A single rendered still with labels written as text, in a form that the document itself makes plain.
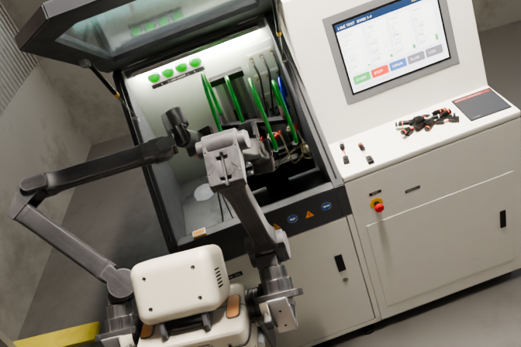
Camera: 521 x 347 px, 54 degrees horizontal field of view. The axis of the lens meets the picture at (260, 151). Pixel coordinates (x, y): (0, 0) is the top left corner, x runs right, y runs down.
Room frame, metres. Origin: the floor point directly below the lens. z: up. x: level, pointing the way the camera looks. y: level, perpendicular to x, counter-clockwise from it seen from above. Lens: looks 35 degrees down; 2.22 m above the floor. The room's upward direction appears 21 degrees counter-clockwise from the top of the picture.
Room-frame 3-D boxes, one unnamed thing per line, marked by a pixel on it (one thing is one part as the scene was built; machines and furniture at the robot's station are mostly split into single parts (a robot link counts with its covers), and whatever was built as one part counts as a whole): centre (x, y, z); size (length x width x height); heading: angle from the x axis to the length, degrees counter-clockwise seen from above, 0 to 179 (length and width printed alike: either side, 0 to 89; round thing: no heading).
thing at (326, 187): (1.45, 0.10, 0.87); 0.62 x 0.04 x 0.16; 89
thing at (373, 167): (1.54, -0.60, 0.96); 0.70 x 0.22 x 0.03; 89
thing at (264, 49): (1.95, -0.14, 1.20); 0.13 x 0.03 x 0.31; 89
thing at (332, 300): (1.44, 0.10, 0.44); 0.65 x 0.02 x 0.68; 89
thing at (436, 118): (1.54, -0.63, 1.01); 0.23 x 0.11 x 0.06; 89
